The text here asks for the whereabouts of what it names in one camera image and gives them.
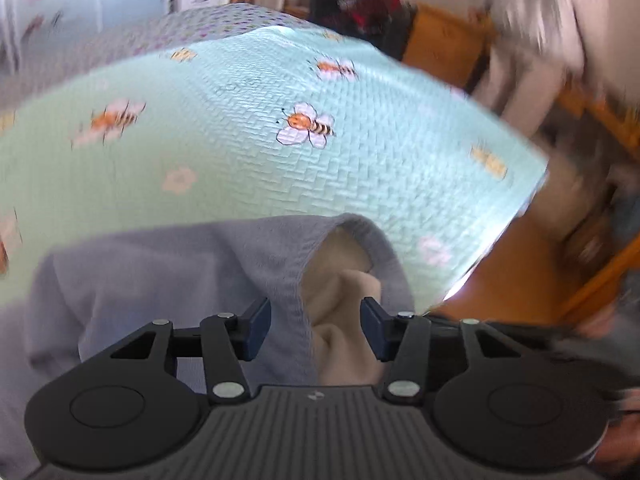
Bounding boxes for green bee print quilted blanket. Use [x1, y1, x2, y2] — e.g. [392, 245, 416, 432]
[0, 25, 551, 311]

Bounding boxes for heart print bedsheet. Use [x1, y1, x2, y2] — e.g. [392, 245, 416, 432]
[0, 2, 326, 106]

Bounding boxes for black armchair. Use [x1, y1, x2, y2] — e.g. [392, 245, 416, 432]
[307, 0, 418, 61]

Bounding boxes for wooden desk with drawers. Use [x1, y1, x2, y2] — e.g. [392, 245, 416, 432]
[402, 2, 501, 91]

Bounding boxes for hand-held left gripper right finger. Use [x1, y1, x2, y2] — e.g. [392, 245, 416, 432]
[360, 296, 523, 406]

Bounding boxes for dark cloth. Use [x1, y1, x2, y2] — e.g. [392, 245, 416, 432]
[425, 312, 640, 480]

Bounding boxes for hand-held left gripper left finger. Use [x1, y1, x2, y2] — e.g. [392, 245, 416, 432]
[107, 297, 272, 406]

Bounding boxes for pile of dark red clothes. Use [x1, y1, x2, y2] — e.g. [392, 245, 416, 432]
[330, 0, 416, 31]

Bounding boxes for blue fleece pants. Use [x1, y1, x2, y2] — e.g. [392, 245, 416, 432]
[22, 212, 418, 396]

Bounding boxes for white wardrobe with sliding doors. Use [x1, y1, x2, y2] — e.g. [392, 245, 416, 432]
[0, 0, 176, 66]

